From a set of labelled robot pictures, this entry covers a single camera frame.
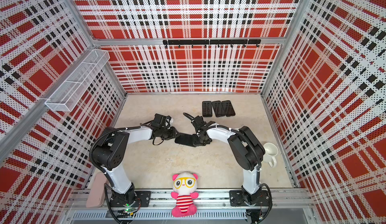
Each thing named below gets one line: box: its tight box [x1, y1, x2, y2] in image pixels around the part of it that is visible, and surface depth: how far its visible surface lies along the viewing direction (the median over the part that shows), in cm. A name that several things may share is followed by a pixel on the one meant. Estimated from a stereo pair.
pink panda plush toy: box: [170, 172, 200, 218], surface depth 72 cm
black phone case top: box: [174, 132, 202, 148], surface depth 93 cm
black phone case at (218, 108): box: [211, 100, 226, 118], surface depth 114 cm
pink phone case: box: [85, 172, 108, 208], surface depth 75 cm
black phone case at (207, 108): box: [202, 100, 213, 118], surface depth 114 cm
